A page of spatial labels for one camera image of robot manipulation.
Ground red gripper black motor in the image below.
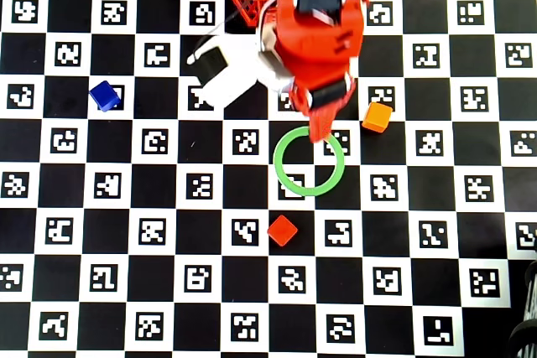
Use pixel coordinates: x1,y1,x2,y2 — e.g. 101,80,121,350
289,72,358,144

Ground orange cube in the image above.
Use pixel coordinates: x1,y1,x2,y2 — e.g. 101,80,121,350
361,101,394,135

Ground red cube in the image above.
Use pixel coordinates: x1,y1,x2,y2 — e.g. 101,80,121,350
267,214,300,247

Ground blue cube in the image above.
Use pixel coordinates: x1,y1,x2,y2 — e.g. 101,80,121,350
88,80,123,113

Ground black white marker checkerboard mat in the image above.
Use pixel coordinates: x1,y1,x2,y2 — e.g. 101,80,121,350
0,0,537,354

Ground black ribbed stand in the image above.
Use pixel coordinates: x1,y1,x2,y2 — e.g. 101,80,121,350
508,260,537,358

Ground green ring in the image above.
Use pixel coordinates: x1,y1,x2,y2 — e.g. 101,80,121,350
273,126,347,198

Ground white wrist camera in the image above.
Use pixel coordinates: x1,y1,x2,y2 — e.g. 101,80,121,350
186,32,295,110

